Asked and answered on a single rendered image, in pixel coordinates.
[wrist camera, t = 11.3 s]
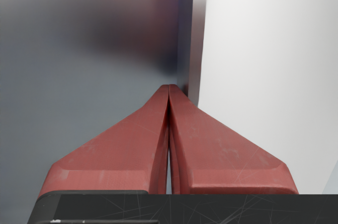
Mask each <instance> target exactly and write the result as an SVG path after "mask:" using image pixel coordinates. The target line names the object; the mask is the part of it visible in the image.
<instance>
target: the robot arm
mask: <svg viewBox="0 0 338 224"><path fill-rule="evenodd" d="M168 150H169V152H170V168H171V185H172V194H166V184H167V167H168ZM27 224H338V194H299V192H298V190H297V187H296V185H295V182H294V180H293V177H292V175H291V173H290V170H289V168H288V167H287V165H286V164H285V163H284V162H283V161H281V160H280V159H278V158H277V157H275V156H273V155H272V154H270V153H269V152H267V151H266V150H264V149H262V148H261V147H259V146H258V145H256V144H254V143H253V142H251V141H250V140H248V139H247V138H245V137H243V136H242V135H240V134H239V133H237V132H235V131H234V130H232V129H231V128H229V127H228V126H226V125H224V124H223V123H221V122H220V121H218V120H216V119H215V118H213V117H212V116H210V115H209V114H207V113H205V112H204V111H202V110H201V109H199V108H198V107H196V106H195V105H194V104H193V103H192V102H191V100H190V99H189V98H188V97H187V96H186V95H185V94H184V93H183V92H182V90H181V89H180V88H179V87H178V86H177V85H175V84H169V85H161V86H160V87H159V88H158V90H157V91H156V92H155V93H154V94H153V95H152V96H151V97H150V99H149V100H148V101H147V102H146V103H145V104H144V105H143V106H142V107H141V108H140V109H138V110H137V111H135V112H133V113H132V114H130V115H129V116H127V117H126V118H124V119H122V120H121V121H119V122H118V123H116V124H115V125H113V126H111V127H110V128H108V129H107V130H105V131H104V132H102V133H100V134H99V135H97V136H96V137H94V138H93V139H91V140H89V141H88V142H86V143H85V144H83V145H82V146H80V147H78V148H77V149H75V150H74V151H72V152H71V153H69V154H67V155H66V156H64V157H63V158H61V159H60V160H58V161H56V162H55V163H54V164H53V165H52V166H51V168H50V170H49V171H48V174H47V176H46V178H45V181H44V183H43V186H42V188H41V191H40V193H39V196H38V198H37V200H36V203H35V206H34V208H33V210H32V213H31V215H30V218H29V220H28V222H27Z"/></svg>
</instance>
